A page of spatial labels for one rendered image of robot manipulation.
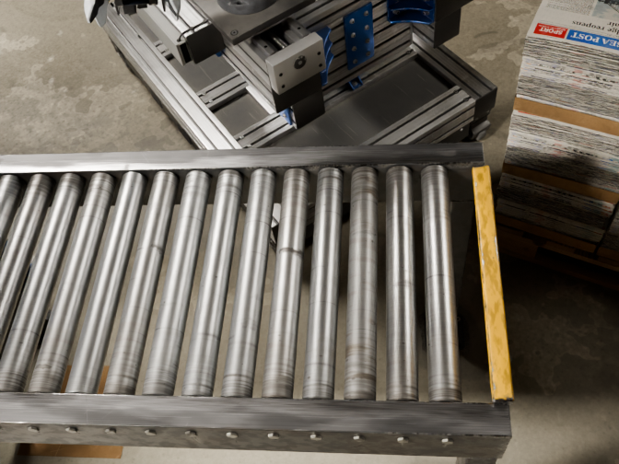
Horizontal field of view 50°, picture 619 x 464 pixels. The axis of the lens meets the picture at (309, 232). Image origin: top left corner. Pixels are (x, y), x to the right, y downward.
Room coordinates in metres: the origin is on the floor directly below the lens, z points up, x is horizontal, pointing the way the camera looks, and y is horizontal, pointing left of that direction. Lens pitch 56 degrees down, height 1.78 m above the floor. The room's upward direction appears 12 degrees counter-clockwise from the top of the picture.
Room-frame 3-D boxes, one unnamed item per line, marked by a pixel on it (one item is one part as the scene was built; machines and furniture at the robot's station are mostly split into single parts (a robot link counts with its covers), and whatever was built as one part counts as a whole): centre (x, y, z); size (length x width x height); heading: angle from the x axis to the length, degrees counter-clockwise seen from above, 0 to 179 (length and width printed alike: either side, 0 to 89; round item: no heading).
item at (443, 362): (0.53, -0.20, 0.77); 0.47 x 0.05 x 0.05; 166
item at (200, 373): (0.62, 0.18, 0.77); 0.47 x 0.05 x 0.05; 166
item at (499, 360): (0.50, -0.28, 0.81); 0.43 x 0.03 x 0.02; 166
